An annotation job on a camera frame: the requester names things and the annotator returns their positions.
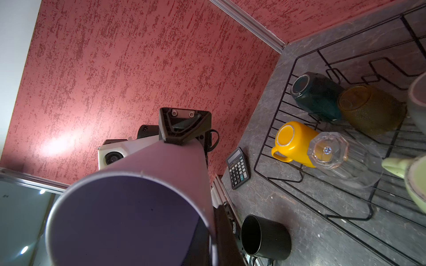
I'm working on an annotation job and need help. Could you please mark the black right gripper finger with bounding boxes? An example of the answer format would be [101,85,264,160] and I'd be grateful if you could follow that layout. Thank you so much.
[214,205,246,266]

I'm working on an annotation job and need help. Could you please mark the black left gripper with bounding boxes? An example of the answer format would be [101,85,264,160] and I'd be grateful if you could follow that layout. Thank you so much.
[137,108,213,165]

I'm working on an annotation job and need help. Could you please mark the lilac plastic cup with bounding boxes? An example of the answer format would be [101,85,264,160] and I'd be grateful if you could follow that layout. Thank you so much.
[45,140,218,266]

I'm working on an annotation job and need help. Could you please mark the yellow mug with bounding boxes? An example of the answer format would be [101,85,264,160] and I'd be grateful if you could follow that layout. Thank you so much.
[271,121,319,168]

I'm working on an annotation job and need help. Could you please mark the teal green cup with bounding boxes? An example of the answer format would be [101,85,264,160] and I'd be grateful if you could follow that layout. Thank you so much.
[291,72,344,122]

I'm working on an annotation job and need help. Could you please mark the clear glass cup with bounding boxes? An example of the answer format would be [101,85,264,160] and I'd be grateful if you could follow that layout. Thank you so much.
[307,132,383,189]

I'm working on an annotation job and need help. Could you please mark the olive glass cup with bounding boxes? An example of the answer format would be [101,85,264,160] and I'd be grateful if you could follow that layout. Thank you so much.
[337,85,407,136]

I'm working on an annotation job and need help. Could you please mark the cream mug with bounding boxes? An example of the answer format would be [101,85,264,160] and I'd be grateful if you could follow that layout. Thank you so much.
[382,155,426,213]

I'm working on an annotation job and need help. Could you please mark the white mug grey handle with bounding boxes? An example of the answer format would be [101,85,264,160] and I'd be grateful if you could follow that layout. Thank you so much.
[407,72,426,134]

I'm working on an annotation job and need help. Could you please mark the black mug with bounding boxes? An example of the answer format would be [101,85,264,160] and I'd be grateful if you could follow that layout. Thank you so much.
[241,215,292,260]

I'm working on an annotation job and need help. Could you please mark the black calculator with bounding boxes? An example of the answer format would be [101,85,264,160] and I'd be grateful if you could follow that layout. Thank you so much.
[226,147,251,190]

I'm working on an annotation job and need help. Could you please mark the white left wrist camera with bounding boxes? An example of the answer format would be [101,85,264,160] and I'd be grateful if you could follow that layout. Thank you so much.
[98,135,159,170]

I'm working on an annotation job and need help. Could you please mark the aluminium corner post left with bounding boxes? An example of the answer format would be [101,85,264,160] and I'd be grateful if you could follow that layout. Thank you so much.
[210,0,286,54]

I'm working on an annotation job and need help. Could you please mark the black wire dish rack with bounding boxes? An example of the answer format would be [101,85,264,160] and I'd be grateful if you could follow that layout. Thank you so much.
[254,1,426,266]

